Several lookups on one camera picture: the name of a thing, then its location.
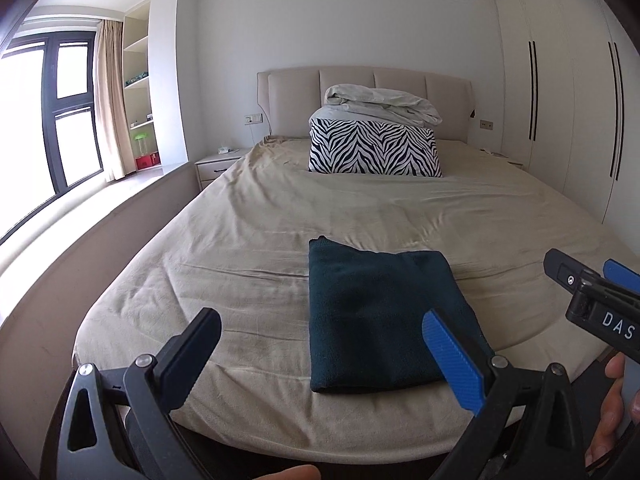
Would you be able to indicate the person's right hand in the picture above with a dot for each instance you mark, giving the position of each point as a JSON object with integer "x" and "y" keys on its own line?
{"x": 610, "y": 415}

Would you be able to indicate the beige curtain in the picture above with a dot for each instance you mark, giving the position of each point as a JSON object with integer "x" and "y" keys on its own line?
{"x": 110, "y": 100}

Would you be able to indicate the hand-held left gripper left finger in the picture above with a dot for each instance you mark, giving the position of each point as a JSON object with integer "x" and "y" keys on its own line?
{"x": 192, "y": 350}

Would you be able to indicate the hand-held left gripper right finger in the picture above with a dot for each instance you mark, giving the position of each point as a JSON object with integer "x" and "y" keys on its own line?
{"x": 457, "y": 360}

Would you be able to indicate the beige padded headboard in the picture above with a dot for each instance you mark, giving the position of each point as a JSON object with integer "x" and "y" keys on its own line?
{"x": 295, "y": 95}

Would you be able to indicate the black framed window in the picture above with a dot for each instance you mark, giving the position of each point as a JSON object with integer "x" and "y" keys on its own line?
{"x": 47, "y": 130}

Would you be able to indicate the wall socket beside nightstand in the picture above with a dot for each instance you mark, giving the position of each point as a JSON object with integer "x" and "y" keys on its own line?
{"x": 253, "y": 119}

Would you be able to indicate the white nightstand with drawers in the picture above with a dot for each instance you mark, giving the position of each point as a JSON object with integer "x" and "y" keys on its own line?
{"x": 220, "y": 165}

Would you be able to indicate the green table lamp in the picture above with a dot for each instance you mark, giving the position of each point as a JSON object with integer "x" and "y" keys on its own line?
{"x": 140, "y": 137}

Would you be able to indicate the red box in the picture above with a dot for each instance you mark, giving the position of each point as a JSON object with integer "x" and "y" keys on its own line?
{"x": 147, "y": 161}

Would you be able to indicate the zebra print pillow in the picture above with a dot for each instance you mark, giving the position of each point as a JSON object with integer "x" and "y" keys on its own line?
{"x": 375, "y": 147}

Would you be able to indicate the white wall shelf niche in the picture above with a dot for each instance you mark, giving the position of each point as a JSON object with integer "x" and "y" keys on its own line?
{"x": 140, "y": 60}

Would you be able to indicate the dark teal knit sweater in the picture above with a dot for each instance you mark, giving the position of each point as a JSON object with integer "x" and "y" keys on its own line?
{"x": 390, "y": 310}

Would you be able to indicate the white folded duvet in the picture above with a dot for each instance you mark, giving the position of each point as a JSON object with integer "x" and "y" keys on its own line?
{"x": 380, "y": 102}

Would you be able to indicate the small white nightstand device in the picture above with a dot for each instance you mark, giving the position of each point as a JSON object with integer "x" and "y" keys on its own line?
{"x": 226, "y": 150}

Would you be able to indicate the low nightstand beside wardrobe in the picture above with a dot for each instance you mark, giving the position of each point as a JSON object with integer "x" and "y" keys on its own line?
{"x": 505, "y": 157}

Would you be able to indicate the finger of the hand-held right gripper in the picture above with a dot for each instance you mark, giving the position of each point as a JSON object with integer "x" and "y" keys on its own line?
{"x": 565, "y": 267}
{"x": 622, "y": 272}

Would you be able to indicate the bed with beige sheet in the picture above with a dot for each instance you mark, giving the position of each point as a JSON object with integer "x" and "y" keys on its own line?
{"x": 240, "y": 240}

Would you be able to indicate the wall socket beside wardrobe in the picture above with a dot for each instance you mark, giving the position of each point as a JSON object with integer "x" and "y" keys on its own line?
{"x": 487, "y": 124}

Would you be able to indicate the person's left hand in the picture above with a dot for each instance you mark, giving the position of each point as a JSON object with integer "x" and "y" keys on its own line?
{"x": 290, "y": 474}

